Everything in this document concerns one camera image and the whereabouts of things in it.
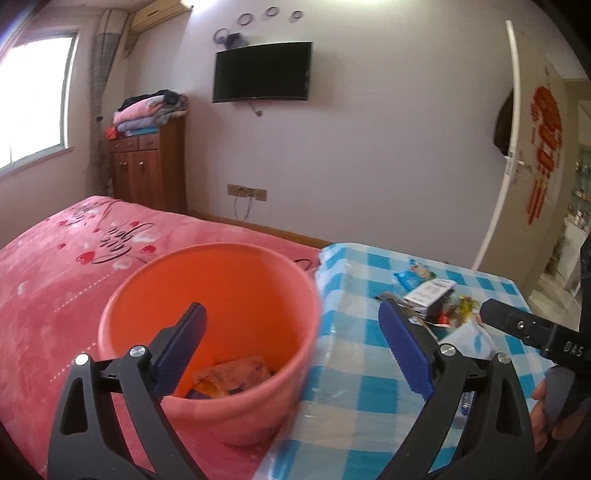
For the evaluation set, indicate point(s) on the wall power socket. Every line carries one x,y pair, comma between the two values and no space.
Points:
240,191

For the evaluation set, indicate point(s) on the folded clothes pile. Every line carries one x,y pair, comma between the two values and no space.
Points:
146,114

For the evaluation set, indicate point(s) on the blue checkered blanket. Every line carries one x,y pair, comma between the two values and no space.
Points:
357,407

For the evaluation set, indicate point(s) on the blue dog picture bag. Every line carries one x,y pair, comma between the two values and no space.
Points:
413,276

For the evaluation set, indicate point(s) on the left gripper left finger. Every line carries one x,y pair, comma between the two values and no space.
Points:
86,440

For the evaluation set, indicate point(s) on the yellow oatmeal snack bag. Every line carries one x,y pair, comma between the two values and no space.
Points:
467,307

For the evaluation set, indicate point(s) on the orange baby picture packet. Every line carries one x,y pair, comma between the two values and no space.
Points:
228,378

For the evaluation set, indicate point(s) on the white bedroom door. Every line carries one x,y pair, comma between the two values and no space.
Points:
511,246

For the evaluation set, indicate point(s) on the black milk carton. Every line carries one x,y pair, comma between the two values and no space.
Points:
429,298

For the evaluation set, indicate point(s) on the air conditioner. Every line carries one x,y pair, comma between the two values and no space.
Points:
158,12

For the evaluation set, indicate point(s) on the wooden dresser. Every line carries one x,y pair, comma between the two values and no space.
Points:
149,169

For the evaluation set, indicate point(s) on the person right hand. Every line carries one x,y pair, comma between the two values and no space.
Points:
562,430

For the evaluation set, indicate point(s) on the window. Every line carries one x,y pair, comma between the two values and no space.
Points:
35,82

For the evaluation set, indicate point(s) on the red chinese knot ornament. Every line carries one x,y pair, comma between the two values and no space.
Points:
547,142

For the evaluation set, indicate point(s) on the grey curtain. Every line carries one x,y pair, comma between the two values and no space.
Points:
104,48

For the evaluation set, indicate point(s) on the orange plastic bucket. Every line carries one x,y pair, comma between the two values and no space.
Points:
257,303

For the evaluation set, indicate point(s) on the pink bed cover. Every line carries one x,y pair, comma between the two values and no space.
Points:
56,279

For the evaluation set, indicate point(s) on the wall mounted television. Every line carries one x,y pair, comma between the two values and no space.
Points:
274,71

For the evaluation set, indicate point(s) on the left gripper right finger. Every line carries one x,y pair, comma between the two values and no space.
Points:
475,422

